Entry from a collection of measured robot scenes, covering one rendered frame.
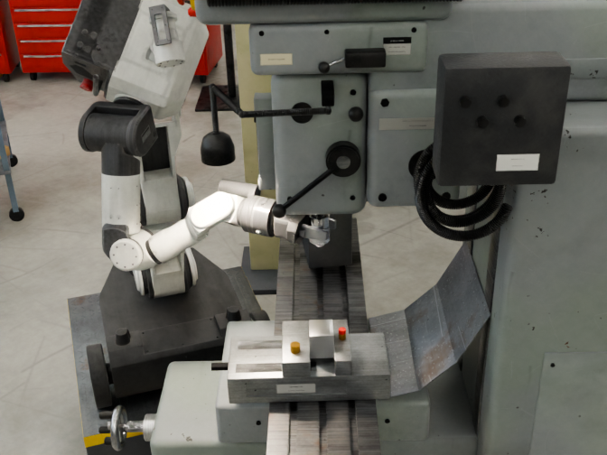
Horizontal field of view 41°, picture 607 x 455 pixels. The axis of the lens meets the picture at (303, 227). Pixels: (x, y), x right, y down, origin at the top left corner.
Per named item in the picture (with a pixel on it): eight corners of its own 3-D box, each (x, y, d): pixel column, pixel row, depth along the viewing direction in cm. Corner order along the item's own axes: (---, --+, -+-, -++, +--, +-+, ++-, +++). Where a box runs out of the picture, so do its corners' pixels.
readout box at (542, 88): (438, 190, 137) (445, 69, 127) (431, 167, 145) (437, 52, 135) (557, 189, 137) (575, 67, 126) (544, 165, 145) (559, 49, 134)
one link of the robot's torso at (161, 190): (131, 217, 254) (108, 69, 234) (187, 207, 258) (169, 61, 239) (136, 236, 240) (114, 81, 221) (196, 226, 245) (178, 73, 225)
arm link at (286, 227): (294, 219, 178) (246, 209, 182) (295, 257, 183) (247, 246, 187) (316, 195, 188) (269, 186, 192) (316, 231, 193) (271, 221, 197)
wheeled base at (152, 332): (88, 298, 306) (74, 220, 289) (224, 273, 319) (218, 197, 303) (107, 409, 253) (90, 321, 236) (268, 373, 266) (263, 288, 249)
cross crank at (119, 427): (100, 460, 212) (93, 427, 207) (110, 429, 223) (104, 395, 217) (162, 459, 212) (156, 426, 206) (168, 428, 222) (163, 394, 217)
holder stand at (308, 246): (308, 269, 224) (306, 204, 214) (299, 229, 243) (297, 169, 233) (351, 265, 225) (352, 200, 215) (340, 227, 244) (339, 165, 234)
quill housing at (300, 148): (275, 220, 172) (268, 74, 156) (279, 177, 190) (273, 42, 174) (367, 218, 171) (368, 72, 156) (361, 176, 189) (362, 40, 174)
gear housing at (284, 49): (250, 78, 154) (247, 25, 149) (257, 40, 176) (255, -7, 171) (428, 74, 154) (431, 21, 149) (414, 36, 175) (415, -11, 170)
